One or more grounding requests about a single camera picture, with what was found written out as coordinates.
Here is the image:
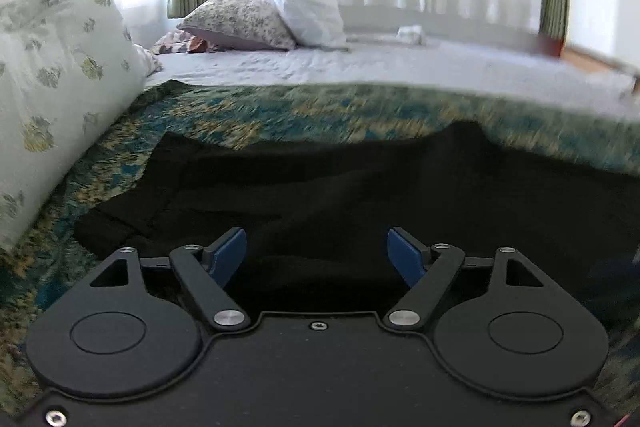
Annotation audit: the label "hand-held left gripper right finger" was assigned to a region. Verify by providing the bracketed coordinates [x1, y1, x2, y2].
[384, 227, 551, 334]

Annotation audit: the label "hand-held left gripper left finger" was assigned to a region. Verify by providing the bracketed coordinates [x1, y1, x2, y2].
[87, 227, 252, 334]

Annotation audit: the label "black pants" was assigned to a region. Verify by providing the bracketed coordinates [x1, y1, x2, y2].
[75, 122, 640, 314]

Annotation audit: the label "teal and gold patterned bedspread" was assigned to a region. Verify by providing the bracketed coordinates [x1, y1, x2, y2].
[0, 79, 640, 419]

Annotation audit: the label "white bed sheet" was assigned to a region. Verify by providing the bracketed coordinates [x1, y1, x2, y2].
[144, 32, 640, 96]

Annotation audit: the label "blue-patterned white cloth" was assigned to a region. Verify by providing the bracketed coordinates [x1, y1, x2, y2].
[134, 46, 164, 74]

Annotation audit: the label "reddish floral cloth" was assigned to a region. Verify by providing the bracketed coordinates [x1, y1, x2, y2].
[152, 31, 222, 56]

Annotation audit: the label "small white rolled cloth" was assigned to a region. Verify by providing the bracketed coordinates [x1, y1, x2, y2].
[396, 25, 426, 46]

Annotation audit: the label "small-flowered pillow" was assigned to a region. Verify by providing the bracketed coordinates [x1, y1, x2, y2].
[177, 0, 297, 52]

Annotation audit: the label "grey bed headboard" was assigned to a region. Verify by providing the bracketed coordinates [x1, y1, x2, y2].
[340, 4, 542, 38]

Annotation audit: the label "large pale floral pillow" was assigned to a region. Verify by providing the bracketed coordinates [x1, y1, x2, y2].
[0, 0, 151, 253]

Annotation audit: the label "white pillow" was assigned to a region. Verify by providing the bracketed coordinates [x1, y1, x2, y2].
[265, 0, 347, 48]

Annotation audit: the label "wooden wall panel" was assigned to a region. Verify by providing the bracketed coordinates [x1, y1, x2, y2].
[542, 34, 640, 78]

